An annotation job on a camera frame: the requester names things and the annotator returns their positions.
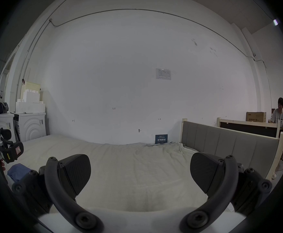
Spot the wooden bed frame black panel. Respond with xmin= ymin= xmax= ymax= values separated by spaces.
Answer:
xmin=217 ymin=117 xmax=281 ymax=138

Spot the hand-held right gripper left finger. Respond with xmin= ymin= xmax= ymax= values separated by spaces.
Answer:
xmin=11 ymin=154 xmax=105 ymax=233

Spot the grey padded headboard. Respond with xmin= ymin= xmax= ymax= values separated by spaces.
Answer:
xmin=181 ymin=118 xmax=283 ymax=182

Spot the bed with beige sheet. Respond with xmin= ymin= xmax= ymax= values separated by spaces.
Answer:
xmin=4 ymin=133 xmax=273 ymax=218

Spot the white paper notice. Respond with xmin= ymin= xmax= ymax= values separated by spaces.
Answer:
xmin=155 ymin=68 xmax=171 ymax=80

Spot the white washing machine with foam blocks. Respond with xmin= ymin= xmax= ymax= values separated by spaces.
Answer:
xmin=10 ymin=81 xmax=47 ymax=142

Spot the brown carton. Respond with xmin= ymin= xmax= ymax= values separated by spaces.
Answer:
xmin=246 ymin=112 xmax=267 ymax=123

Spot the dark blue sign card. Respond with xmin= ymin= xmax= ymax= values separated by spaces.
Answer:
xmin=155 ymin=134 xmax=169 ymax=144

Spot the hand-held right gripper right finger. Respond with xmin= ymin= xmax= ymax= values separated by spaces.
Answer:
xmin=179 ymin=152 xmax=273 ymax=233

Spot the blue garment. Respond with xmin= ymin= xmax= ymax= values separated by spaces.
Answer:
xmin=7 ymin=163 xmax=32 ymax=183

